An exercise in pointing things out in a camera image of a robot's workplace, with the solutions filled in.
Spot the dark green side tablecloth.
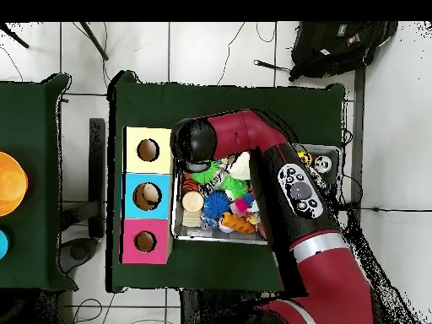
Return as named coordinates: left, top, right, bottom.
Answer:
left=0, top=73, right=77, bottom=291

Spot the wooden box with three holes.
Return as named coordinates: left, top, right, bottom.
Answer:
left=121, top=126, right=178, bottom=266

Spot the tan round wooden block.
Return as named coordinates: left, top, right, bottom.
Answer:
left=181, top=190, right=205, bottom=213

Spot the clear mesh bin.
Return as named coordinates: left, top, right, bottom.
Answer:
left=170, top=137, right=343, bottom=246

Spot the cream yellow cloth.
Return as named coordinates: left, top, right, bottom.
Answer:
left=229, top=151, right=252, bottom=181

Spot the green spiky ball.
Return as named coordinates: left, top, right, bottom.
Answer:
left=192, top=160, right=222, bottom=186

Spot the blue spiky ball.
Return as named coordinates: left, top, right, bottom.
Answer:
left=202, top=192, right=232, bottom=220

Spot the black backpack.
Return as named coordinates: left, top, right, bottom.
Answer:
left=289, top=21, right=399, bottom=82

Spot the orange plastic bowl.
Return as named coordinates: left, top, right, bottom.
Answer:
left=0, top=151, right=30, bottom=217

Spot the black tripod leg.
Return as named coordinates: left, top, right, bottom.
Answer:
left=0, top=23, right=31, bottom=50
left=79, top=21, right=109, bottom=62

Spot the thin black floor cable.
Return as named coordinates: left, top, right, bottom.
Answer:
left=215, top=21, right=247, bottom=87

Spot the grey round base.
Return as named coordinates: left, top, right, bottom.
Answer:
left=59, top=237, right=99, bottom=274

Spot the blue plastic bowl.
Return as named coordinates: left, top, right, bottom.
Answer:
left=0, top=229, right=11, bottom=261

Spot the black cable with plug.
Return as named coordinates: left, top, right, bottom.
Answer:
left=253, top=59, right=293, bottom=74

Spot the orange plastic toy brick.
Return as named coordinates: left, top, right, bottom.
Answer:
left=221, top=212, right=257, bottom=235

